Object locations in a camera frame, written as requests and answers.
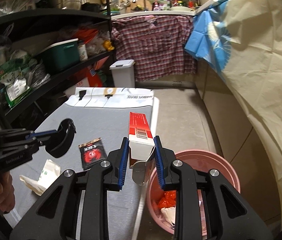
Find green cooler box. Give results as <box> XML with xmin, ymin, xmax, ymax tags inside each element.
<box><xmin>41</xmin><ymin>38</ymin><xmax>80</xmax><ymax>73</ymax></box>

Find clear plastic bags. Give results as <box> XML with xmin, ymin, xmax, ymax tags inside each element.
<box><xmin>27</xmin><ymin>62</ymin><xmax>51</xmax><ymax>88</ymax></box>

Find red plastic bag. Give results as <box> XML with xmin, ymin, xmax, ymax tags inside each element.
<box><xmin>74</xmin><ymin>27</ymin><xmax>100</xmax><ymax>40</ymax></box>

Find black strap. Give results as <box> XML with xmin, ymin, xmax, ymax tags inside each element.
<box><xmin>45</xmin><ymin>118</ymin><xmax>77</xmax><ymax>158</ymax></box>

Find white paper bag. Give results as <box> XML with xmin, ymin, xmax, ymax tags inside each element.
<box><xmin>64</xmin><ymin>76</ymin><xmax>91</xmax><ymax>98</ymax></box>

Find green printed plastic bag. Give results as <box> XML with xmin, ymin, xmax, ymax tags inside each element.
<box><xmin>0</xmin><ymin>57</ymin><xmax>39</xmax><ymax>85</ymax></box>

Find white paper packet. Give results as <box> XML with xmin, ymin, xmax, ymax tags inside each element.
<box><xmin>19</xmin><ymin>159</ymin><xmax>62</xmax><ymax>195</ymax></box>

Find green and white food bag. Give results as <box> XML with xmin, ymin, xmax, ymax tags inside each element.
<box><xmin>4</xmin><ymin>77</ymin><xmax>32</xmax><ymax>109</ymax></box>

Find orange plastic bag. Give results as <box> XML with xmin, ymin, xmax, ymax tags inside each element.
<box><xmin>157</xmin><ymin>190</ymin><xmax>178</xmax><ymax>210</ymax></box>

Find white labelled can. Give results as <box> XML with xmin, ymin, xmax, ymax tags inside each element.
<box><xmin>78</xmin><ymin>40</ymin><xmax>88</xmax><ymax>62</ymax></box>

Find blue and cream printed cloth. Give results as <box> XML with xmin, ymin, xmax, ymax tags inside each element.
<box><xmin>184</xmin><ymin>0</ymin><xmax>282</xmax><ymax>230</ymax></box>

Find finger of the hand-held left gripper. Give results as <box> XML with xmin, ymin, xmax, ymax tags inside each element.
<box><xmin>0</xmin><ymin>137</ymin><xmax>54</xmax><ymax>155</ymax></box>
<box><xmin>0</xmin><ymin>128</ymin><xmax>60</xmax><ymax>143</ymax></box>

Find black packet with red print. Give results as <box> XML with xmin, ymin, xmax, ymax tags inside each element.
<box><xmin>78</xmin><ymin>137</ymin><xmax>107</xmax><ymax>170</ymax></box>

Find orange printed bag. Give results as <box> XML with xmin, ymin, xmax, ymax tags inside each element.
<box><xmin>89</xmin><ymin>65</ymin><xmax>104</xmax><ymax>88</ymax></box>

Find pink plastic bin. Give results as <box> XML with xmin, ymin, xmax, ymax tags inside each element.
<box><xmin>146</xmin><ymin>150</ymin><xmax>241</xmax><ymax>240</ymax></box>

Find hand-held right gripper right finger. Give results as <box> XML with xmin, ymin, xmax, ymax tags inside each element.
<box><xmin>153</xmin><ymin>135</ymin><xmax>274</xmax><ymax>240</ymax></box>

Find red cardboard box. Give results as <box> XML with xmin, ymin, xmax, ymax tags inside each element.
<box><xmin>127</xmin><ymin>112</ymin><xmax>156</xmax><ymax>187</ymax></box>

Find red plaid shirt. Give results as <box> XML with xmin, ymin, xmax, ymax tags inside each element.
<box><xmin>111</xmin><ymin>15</ymin><xmax>198</xmax><ymax>82</ymax></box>

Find lined paper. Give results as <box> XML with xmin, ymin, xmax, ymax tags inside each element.
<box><xmin>160</xmin><ymin>205</ymin><xmax>179</xmax><ymax>230</ymax></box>

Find white lidded trash bin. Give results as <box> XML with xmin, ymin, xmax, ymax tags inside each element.
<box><xmin>109</xmin><ymin>59</ymin><xmax>135</xmax><ymax>88</ymax></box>

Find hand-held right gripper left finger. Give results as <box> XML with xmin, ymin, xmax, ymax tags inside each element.
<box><xmin>9</xmin><ymin>137</ymin><xmax>130</xmax><ymax>240</ymax></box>

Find black shelf unit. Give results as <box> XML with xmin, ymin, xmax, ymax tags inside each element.
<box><xmin>0</xmin><ymin>0</ymin><xmax>117</xmax><ymax>140</ymax></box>

